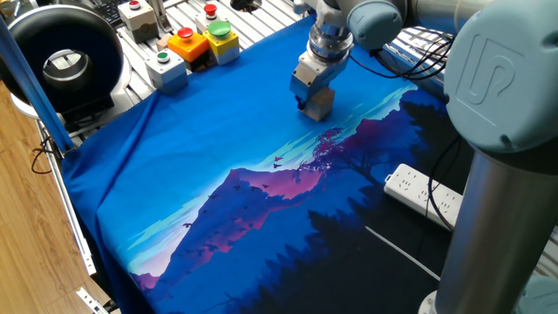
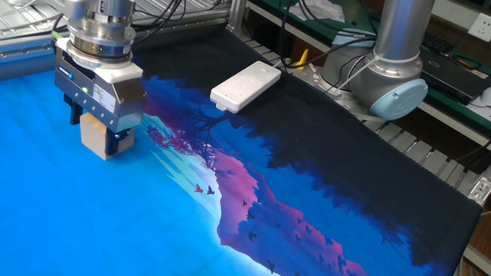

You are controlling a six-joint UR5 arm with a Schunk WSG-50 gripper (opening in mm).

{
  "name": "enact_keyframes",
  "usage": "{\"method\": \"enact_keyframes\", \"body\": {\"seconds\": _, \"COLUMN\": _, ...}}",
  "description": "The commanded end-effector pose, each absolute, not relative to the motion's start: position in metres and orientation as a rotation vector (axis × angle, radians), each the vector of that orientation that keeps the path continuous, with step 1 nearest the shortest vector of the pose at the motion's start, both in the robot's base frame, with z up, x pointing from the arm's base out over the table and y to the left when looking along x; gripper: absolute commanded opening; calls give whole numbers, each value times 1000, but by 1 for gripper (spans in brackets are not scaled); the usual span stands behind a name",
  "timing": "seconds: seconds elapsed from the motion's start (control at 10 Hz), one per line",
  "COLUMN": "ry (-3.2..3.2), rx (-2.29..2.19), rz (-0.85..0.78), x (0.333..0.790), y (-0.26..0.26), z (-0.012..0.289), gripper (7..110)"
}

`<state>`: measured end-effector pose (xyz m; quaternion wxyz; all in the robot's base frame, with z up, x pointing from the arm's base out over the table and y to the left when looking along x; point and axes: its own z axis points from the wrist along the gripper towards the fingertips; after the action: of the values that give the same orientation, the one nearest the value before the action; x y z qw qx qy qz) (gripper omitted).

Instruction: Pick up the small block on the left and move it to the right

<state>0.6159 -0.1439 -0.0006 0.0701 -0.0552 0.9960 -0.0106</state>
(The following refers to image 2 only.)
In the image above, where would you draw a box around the white paper sheet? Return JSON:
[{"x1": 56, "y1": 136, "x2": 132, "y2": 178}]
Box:
[{"x1": 295, "y1": 0, "x2": 346, "y2": 23}]

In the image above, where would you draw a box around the aluminium frame rail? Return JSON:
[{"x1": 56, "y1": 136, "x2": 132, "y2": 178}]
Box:
[{"x1": 0, "y1": 7, "x2": 231, "y2": 81}]

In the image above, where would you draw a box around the white power strip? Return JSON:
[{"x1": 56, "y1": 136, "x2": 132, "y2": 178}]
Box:
[{"x1": 209, "y1": 60, "x2": 283, "y2": 115}]

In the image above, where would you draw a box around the small wooden cube block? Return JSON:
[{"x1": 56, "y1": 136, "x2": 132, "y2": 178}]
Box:
[{"x1": 79, "y1": 113, "x2": 136, "y2": 161}]

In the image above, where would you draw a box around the white wall socket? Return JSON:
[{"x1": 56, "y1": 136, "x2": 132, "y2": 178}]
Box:
[{"x1": 467, "y1": 12, "x2": 491, "y2": 43}]

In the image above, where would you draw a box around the aluminium upright post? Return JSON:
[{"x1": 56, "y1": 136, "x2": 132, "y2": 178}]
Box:
[{"x1": 226, "y1": 0, "x2": 249, "y2": 34}]

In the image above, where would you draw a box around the thick black cable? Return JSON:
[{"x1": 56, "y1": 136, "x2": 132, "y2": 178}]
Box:
[{"x1": 278, "y1": 0, "x2": 379, "y2": 70}]

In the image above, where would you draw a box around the metal corner bracket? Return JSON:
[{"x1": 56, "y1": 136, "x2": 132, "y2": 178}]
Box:
[{"x1": 466, "y1": 176, "x2": 491, "y2": 206}]

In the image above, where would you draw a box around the printed mountain landscape cloth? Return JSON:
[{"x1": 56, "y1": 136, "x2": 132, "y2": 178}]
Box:
[{"x1": 0, "y1": 28, "x2": 483, "y2": 276}]

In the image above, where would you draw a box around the silver Schunk gripper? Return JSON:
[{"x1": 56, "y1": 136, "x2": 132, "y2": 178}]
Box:
[{"x1": 53, "y1": 38, "x2": 148, "y2": 157}]

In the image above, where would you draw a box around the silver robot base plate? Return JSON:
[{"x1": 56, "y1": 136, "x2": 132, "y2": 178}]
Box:
[{"x1": 282, "y1": 61, "x2": 388, "y2": 123}]

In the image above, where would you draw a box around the black flat electronic device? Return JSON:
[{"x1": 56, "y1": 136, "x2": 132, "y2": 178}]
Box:
[{"x1": 421, "y1": 34, "x2": 491, "y2": 107}]

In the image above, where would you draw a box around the yellow plastic clip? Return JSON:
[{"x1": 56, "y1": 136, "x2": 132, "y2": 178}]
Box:
[{"x1": 294, "y1": 48, "x2": 310, "y2": 71}]

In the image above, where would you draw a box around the long white cable tie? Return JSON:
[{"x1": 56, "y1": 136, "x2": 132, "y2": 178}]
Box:
[{"x1": 336, "y1": 55, "x2": 379, "y2": 91}]

